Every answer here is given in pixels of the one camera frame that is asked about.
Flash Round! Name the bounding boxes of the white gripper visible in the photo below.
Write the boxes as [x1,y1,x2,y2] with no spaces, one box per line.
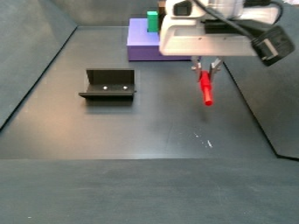
[159,0,279,80]

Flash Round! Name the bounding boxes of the red peg object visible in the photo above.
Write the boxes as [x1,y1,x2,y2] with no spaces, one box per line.
[201,70,213,106]

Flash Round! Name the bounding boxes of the purple board base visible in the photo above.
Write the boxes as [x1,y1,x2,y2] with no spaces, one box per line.
[126,18,191,61]

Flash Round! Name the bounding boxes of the left green block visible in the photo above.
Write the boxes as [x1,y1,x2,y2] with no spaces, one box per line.
[147,11,159,32]

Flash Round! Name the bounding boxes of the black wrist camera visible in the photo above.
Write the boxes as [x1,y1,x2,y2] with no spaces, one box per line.
[251,26,295,67]

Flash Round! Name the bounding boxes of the black angle bracket holder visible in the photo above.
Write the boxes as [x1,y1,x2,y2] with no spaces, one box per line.
[79,68,137,100]

